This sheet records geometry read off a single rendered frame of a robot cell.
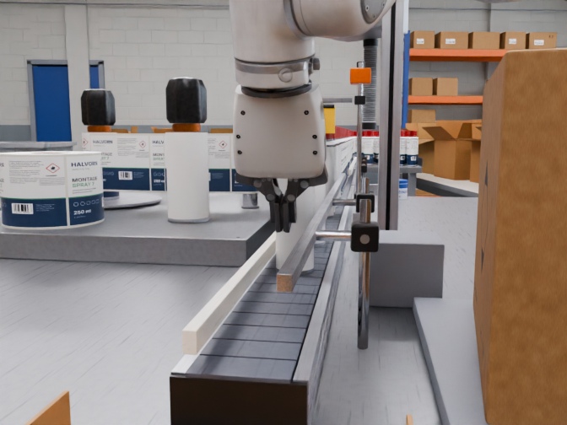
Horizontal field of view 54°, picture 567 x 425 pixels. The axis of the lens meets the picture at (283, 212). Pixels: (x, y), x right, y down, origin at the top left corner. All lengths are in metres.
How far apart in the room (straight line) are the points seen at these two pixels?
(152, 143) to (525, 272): 1.13
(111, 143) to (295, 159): 0.93
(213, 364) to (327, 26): 0.30
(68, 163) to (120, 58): 7.93
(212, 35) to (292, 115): 8.36
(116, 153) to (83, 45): 7.66
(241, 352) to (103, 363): 0.18
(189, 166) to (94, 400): 0.70
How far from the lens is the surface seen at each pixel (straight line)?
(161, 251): 1.03
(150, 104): 8.93
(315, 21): 0.52
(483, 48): 8.83
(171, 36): 8.99
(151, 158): 1.43
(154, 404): 0.53
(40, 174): 1.17
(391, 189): 1.25
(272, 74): 0.56
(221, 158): 1.38
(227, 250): 1.00
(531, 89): 0.42
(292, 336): 0.52
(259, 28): 0.55
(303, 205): 0.72
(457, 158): 3.61
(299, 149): 0.60
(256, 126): 0.60
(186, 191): 1.17
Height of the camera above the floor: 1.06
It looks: 8 degrees down
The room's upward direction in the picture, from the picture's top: straight up
